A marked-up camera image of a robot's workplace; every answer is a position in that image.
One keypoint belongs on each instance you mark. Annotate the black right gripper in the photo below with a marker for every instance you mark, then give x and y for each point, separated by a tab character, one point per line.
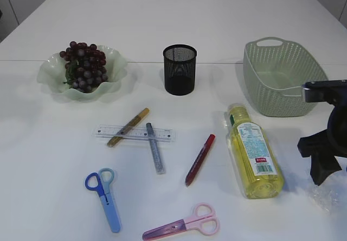
325	145

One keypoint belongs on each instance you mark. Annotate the clear plastic sheet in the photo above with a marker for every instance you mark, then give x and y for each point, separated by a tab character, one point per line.
329	198

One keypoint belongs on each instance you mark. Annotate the yellow tea bottle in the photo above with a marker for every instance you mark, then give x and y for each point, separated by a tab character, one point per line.
259	172

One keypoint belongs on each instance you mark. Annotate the purple artificial grape bunch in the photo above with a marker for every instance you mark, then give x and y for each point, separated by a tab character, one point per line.
85	66

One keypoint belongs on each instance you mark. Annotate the green woven plastic basket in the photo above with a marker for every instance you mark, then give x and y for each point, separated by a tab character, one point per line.
274	76

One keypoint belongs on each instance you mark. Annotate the red glitter pen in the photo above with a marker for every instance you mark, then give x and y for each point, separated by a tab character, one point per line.
191	175

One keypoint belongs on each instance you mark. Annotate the silver glitter pen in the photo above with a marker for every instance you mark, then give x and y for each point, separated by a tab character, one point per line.
159	167

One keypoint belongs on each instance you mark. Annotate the black mesh pen holder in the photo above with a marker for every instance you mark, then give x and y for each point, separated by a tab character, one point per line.
179	69

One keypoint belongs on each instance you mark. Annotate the gold glitter pen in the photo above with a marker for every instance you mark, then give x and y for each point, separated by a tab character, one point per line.
129	126

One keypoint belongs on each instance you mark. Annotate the clear plastic ruler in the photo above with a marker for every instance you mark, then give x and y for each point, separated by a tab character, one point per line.
136	133

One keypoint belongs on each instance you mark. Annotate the pink scissors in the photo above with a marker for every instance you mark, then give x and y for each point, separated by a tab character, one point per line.
193	222

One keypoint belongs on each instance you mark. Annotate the blue scissors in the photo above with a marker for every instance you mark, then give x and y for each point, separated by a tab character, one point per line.
103	190

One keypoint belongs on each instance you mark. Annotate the green wavy glass bowl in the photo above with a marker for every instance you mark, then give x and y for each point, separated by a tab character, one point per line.
52	74

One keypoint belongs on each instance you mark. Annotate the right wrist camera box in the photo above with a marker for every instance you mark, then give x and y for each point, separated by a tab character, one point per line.
330	91

